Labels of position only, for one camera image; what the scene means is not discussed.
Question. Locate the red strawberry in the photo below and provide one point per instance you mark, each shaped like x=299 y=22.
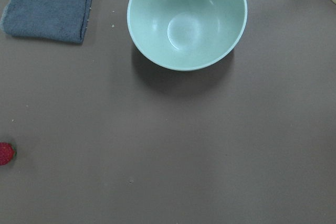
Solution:
x=7 y=153

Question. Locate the mint green bowl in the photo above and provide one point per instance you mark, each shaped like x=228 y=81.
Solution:
x=186 y=35

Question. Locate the grey folded cloth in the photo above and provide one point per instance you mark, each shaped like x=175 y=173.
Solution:
x=60 y=20

